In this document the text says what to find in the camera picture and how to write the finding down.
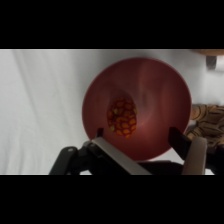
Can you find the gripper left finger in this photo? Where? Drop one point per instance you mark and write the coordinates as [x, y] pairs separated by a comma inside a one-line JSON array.
[[116, 156]]

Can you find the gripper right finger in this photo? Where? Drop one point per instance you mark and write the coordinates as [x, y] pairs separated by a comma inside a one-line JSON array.
[[195, 156]]

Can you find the small orange cup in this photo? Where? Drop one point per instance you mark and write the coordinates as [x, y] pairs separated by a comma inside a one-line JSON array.
[[122, 117]]

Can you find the pink bowl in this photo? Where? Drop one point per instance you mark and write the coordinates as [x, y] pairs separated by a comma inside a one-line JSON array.
[[156, 100]]

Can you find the tiger plush toy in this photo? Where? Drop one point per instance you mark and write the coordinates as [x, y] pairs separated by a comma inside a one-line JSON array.
[[208, 123]]

